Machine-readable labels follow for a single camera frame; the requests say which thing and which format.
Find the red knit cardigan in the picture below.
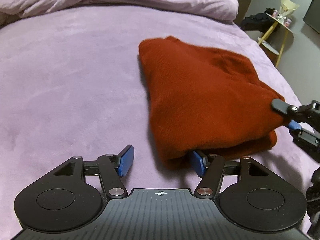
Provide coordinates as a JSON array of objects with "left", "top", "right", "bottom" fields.
[{"left": 138, "top": 36, "right": 289, "bottom": 168}]

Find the black clothes pile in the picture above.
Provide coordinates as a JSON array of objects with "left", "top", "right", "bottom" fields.
[{"left": 240, "top": 8, "right": 275, "bottom": 33}]

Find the yellow-legged side table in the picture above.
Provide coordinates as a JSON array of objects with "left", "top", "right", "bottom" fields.
[{"left": 257, "top": 11, "right": 293, "bottom": 68}]

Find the dark television screen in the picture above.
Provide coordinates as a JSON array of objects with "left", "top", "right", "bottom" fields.
[{"left": 303, "top": 0, "right": 320, "bottom": 33}]

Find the cream paper bouquet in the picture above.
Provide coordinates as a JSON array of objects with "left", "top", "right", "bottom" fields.
[{"left": 272, "top": 0, "right": 299, "bottom": 28}]

